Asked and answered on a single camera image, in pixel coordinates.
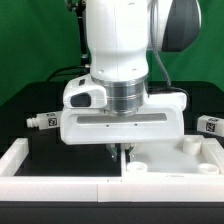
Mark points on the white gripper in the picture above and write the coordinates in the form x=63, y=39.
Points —
x=103, y=113

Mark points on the white square tabletop part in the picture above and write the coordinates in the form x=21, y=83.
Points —
x=191, y=154

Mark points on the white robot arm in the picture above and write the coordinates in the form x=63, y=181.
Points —
x=120, y=32

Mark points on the white U-shaped fence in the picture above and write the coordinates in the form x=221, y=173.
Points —
x=128, y=187

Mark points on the black camera stand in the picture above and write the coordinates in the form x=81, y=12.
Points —
x=79, y=9

